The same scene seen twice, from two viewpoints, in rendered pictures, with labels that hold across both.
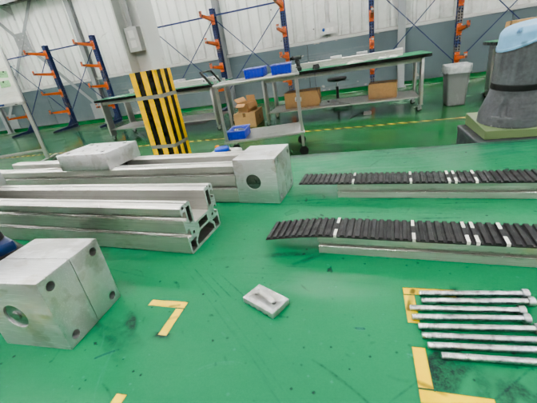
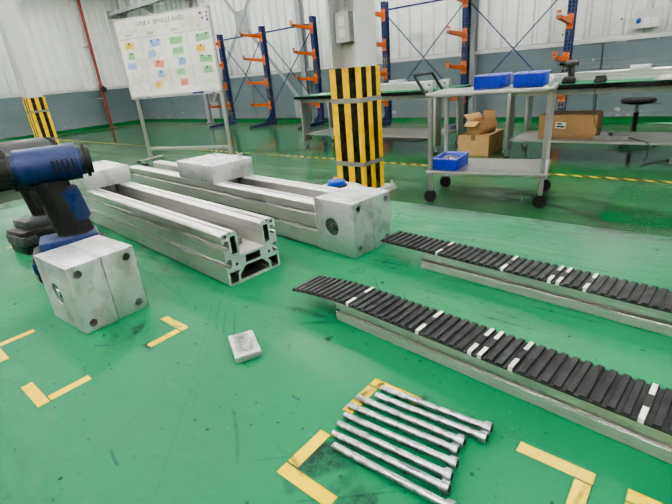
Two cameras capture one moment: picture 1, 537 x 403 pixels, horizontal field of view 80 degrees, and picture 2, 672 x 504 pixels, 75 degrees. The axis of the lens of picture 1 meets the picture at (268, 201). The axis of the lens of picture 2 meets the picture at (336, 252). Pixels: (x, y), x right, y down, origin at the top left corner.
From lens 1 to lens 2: 0.26 m
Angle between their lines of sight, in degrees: 21
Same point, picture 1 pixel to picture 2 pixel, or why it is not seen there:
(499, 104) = not seen: outside the picture
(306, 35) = (606, 28)
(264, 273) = (269, 322)
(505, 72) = not seen: outside the picture
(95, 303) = (118, 303)
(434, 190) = (533, 288)
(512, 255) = (523, 385)
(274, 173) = (351, 221)
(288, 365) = (210, 403)
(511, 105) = not seen: outside the picture
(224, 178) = (306, 216)
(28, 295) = (61, 277)
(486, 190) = (600, 305)
